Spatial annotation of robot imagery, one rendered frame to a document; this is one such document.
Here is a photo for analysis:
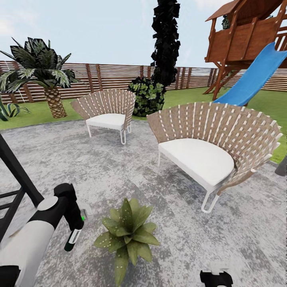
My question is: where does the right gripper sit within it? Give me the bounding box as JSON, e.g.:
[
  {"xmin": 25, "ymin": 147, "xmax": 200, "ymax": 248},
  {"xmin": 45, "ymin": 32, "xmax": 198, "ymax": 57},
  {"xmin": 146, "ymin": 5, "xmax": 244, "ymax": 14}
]
[{"xmin": 200, "ymin": 270, "xmax": 233, "ymax": 287}]

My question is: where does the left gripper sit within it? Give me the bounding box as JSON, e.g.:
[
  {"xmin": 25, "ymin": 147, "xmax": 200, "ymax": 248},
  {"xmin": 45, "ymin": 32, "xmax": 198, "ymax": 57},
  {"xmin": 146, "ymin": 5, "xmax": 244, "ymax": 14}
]
[{"xmin": 63, "ymin": 205, "xmax": 83, "ymax": 231}]

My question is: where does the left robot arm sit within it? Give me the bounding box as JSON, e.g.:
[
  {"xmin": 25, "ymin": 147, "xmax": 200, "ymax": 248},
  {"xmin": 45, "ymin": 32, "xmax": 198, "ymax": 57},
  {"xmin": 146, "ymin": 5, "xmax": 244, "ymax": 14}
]
[{"xmin": 0, "ymin": 183, "xmax": 94, "ymax": 287}]

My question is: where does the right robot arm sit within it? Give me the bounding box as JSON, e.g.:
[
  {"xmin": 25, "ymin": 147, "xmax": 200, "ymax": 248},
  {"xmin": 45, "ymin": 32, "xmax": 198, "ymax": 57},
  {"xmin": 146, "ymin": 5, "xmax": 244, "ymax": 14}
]
[{"xmin": 200, "ymin": 261, "xmax": 233, "ymax": 287}]

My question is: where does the insectifuge atomizer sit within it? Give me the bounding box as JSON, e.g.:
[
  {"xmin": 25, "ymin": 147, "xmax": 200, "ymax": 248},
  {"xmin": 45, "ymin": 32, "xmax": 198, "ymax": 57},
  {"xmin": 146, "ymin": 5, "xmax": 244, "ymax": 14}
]
[{"xmin": 64, "ymin": 223, "xmax": 84, "ymax": 252}]

